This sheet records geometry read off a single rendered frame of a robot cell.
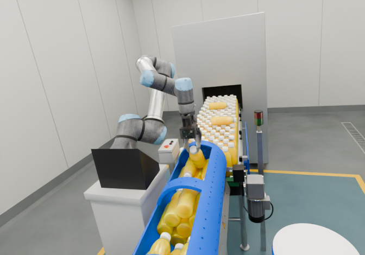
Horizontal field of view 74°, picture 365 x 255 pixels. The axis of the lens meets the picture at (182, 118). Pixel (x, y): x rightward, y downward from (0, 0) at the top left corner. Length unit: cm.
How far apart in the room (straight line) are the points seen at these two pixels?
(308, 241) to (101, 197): 90
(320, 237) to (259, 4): 491
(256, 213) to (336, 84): 433
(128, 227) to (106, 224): 14
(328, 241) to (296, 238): 11
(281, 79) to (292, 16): 124
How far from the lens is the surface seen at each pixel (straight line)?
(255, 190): 174
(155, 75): 112
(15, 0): 402
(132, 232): 135
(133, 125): 130
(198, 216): 92
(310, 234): 113
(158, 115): 138
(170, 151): 169
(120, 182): 125
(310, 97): 578
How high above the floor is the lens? 179
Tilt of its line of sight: 17 degrees down
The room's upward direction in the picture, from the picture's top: 8 degrees counter-clockwise
